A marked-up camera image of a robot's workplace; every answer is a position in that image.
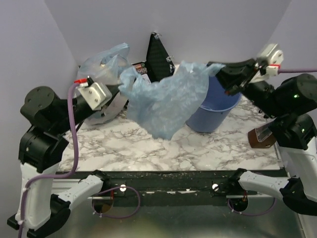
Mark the translucent trash bag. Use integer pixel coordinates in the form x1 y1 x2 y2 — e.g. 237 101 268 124
77 43 131 125

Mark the blue plastic trash bin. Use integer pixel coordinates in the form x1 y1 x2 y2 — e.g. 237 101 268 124
186 76 242 133

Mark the light blue trash bag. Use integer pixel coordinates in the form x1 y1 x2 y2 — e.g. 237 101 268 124
118 61 225 140

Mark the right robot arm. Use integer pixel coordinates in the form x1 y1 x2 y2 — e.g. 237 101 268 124
213 59 317 216

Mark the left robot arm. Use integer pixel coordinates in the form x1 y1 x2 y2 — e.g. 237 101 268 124
7 82 119 238

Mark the black poker chip case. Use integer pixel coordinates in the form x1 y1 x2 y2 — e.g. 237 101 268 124
133 32 175 82

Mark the brown block with clear holder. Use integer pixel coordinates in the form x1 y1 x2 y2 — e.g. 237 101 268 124
248 123 276 149

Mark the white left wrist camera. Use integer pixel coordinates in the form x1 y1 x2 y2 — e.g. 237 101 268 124
74 77 112 111

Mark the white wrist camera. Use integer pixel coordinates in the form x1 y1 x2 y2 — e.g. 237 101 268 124
257 43 284 76
74 77 112 111

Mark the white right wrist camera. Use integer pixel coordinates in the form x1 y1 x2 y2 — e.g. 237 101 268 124
257 43 284 76

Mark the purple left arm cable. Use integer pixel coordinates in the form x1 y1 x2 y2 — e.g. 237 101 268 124
17 83 81 238

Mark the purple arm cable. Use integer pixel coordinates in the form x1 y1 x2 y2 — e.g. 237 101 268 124
277 66 317 74
17 83 81 238

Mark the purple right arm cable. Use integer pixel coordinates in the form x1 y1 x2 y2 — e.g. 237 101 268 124
277 66 317 74

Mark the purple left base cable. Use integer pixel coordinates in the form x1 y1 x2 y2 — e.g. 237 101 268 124
91 183 141 219

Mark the black mounting rail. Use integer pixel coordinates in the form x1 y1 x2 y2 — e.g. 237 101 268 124
59 170 289 208

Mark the aluminium extrusion rail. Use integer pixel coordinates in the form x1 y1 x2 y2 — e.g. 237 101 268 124
57 178 104 201

